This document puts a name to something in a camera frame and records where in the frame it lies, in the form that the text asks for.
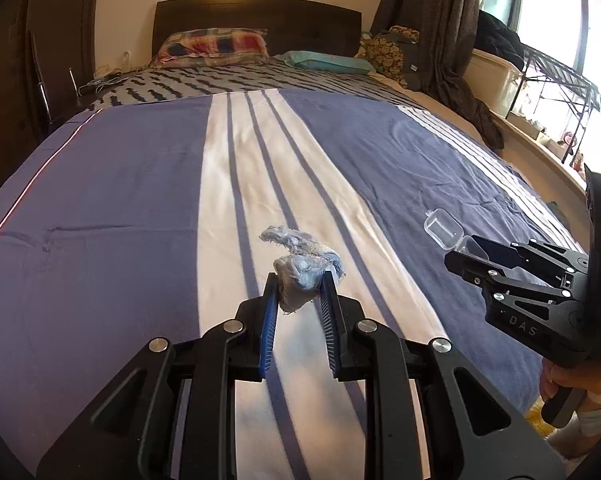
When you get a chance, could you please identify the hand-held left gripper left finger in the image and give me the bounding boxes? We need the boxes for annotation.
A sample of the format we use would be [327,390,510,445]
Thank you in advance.
[36,272,281,480]

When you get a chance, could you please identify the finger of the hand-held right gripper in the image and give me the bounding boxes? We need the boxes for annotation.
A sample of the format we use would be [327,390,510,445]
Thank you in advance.
[444,249,588,306]
[473,234,590,288]

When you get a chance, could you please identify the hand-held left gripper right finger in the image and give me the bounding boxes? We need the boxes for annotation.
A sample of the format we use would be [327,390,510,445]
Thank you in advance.
[319,270,567,480]

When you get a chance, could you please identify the clear plastic box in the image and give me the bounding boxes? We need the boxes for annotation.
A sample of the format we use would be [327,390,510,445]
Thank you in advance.
[423,208,488,263]

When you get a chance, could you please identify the blue tissue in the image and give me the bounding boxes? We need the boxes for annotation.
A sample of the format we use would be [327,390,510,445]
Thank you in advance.
[259,225,346,317]

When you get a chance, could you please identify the person's right forearm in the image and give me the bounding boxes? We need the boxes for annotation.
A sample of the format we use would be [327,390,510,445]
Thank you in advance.
[577,390,601,441]

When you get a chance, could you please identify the person's right hand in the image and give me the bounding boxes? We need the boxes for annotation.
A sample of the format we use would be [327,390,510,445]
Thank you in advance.
[539,359,601,406]

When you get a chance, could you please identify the yellow fluffy blanket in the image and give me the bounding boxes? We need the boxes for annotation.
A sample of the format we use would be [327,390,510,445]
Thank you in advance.
[523,395,551,438]

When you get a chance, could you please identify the row of small figurines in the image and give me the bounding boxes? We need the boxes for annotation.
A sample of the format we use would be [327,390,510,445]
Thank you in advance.
[540,130,588,171]

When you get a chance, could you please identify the white storage box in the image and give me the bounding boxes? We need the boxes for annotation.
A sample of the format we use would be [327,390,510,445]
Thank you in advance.
[463,47,526,118]

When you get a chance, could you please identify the blue white striped blanket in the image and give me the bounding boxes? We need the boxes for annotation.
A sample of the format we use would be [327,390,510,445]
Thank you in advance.
[0,87,588,480]

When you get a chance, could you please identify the black metal rack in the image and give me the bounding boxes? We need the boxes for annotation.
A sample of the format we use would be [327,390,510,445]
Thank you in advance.
[510,42,601,166]

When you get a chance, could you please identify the black clothes pile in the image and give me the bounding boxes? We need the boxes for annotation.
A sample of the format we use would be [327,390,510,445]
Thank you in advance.
[475,9,526,71]

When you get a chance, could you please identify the patterned plush cushion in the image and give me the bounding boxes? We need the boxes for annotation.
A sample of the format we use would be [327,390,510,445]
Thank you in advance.
[357,25,423,88]

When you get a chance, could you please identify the window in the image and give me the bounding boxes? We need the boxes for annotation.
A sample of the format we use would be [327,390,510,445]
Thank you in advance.
[483,0,601,126]

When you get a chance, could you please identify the teal pillow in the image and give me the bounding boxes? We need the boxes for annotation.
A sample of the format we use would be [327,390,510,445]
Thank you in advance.
[280,51,373,76]

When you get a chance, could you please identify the dark brown curtain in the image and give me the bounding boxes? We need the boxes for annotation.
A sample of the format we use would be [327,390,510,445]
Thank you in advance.
[370,0,506,153]

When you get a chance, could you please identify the grey black patterned sheet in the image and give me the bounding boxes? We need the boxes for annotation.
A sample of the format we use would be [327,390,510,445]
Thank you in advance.
[83,55,421,111]

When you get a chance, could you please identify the plaid pillow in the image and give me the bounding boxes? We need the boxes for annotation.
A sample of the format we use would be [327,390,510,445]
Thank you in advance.
[150,27,270,67]

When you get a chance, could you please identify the dark wooden headboard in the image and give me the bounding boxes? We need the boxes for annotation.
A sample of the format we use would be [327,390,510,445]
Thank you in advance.
[153,0,363,58]

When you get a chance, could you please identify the dark wooden wardrobe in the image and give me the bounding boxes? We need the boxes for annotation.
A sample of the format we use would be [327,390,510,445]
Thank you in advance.
[0,0,104,196]

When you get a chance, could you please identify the tangled cables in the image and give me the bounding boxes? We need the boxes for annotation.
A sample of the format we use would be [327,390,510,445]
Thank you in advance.
[78,62,141,96]

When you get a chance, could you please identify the metal frame chair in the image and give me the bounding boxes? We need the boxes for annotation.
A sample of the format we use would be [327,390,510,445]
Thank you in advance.
[28,30,81,121]

